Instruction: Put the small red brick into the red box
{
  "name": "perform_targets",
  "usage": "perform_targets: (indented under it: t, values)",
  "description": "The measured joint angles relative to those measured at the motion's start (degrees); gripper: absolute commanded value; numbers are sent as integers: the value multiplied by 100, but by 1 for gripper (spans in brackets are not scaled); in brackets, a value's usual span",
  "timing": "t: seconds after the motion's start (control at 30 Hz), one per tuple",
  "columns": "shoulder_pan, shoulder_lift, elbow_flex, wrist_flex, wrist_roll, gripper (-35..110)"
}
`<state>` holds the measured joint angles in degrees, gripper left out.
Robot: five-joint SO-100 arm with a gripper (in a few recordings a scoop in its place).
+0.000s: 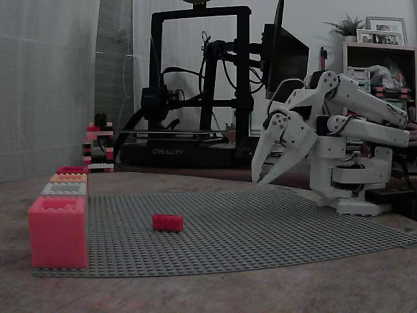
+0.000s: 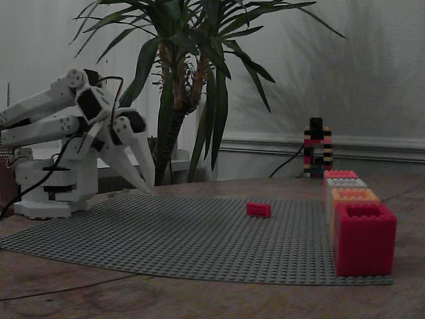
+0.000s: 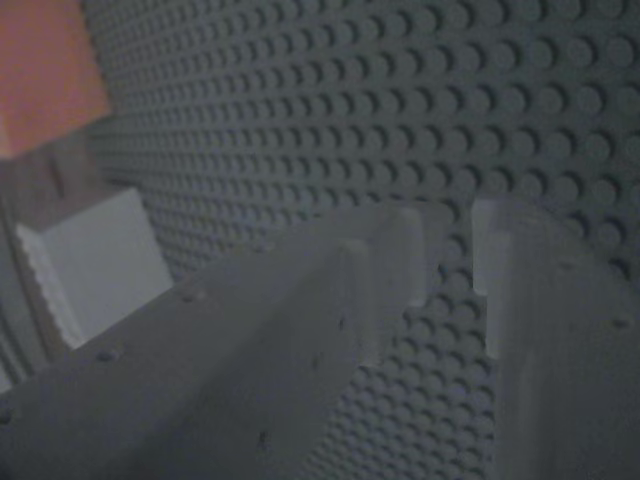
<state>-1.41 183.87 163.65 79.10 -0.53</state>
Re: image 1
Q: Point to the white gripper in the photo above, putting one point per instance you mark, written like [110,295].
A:
[297,136]

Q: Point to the small red brick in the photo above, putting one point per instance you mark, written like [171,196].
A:
[167,223]

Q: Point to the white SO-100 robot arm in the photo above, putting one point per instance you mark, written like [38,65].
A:
[358,98]

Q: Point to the black component with red blocks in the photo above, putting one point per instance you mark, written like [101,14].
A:
[392,93]

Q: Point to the grey studded baseplate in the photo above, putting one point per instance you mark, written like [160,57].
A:
[228,234]

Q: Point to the orange brick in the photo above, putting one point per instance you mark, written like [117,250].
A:
[68,178]

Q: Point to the grey brick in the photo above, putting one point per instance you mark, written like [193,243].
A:
[63,189]

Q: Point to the large pink brick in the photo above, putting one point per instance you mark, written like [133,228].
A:
[58,238]

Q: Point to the black computer monitor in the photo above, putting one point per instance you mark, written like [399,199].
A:
[286,58]

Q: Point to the red and black pens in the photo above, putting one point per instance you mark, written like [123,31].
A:
[322,58]

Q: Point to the black Creality 3D printer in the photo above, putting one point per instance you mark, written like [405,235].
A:
[176,151]

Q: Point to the clear plastic bag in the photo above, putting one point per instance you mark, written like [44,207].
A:
[386,76]

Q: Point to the black power strip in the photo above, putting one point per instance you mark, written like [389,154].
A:
[387,195]

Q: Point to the wooden shelf unit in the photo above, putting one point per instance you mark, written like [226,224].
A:
[378,52]

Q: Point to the small potted green plant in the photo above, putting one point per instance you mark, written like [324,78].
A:
[348,27]

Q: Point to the white curtain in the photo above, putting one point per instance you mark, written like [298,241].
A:
[45,91]

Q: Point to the small white picture frame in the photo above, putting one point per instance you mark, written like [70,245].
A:
[379,37]

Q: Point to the large white picture frame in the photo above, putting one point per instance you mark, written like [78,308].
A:
[386,23]

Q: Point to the Lego tower camera stand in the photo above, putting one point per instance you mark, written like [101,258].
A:
[97,153]

